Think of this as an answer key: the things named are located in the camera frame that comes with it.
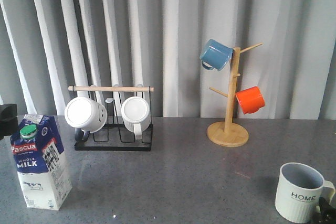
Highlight black wire mug rack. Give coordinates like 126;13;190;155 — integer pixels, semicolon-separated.
68;85;154;152

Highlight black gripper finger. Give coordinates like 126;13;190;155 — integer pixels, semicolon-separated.
312;197;335;223

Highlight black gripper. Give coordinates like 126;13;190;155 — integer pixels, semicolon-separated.
1;103;18;140

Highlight wooden mug tree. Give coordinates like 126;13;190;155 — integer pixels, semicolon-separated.
206;43;262;147

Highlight white HOME mug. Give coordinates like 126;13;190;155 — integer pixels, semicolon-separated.
275;162;335;223

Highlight blue white milk carton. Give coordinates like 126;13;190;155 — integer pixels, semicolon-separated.
10;114;72;210

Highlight white ribbed mug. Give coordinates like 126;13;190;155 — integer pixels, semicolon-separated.
121;97;150;140

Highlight white smiley mug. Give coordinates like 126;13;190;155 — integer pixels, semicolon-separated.
65;97;108;142

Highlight blue enamel mug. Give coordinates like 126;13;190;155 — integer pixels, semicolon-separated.
199;39;233;71

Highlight orange mug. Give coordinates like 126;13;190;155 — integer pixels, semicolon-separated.
235;86;265;114

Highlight grey pleated curtain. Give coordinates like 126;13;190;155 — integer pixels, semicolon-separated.
1;0;335;120

